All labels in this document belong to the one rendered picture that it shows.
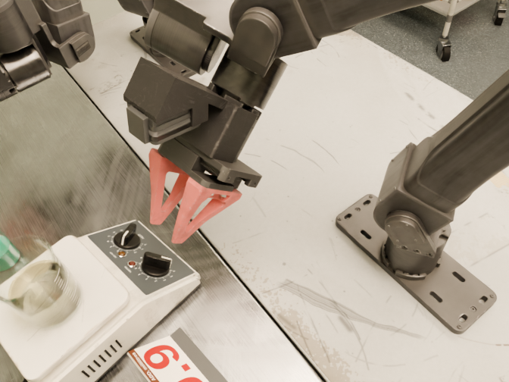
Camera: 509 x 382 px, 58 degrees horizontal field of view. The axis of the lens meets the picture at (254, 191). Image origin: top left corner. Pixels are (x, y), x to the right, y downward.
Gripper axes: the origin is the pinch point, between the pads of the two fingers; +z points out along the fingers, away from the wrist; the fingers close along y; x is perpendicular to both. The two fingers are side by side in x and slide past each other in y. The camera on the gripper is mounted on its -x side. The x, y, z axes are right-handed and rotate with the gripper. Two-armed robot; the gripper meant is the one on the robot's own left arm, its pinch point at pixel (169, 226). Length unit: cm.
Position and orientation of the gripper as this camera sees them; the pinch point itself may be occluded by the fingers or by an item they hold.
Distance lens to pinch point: 47.1
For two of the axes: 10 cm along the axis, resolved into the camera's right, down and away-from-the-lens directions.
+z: -4.8, 8.6, 2.0
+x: 5.1, 0.9, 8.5
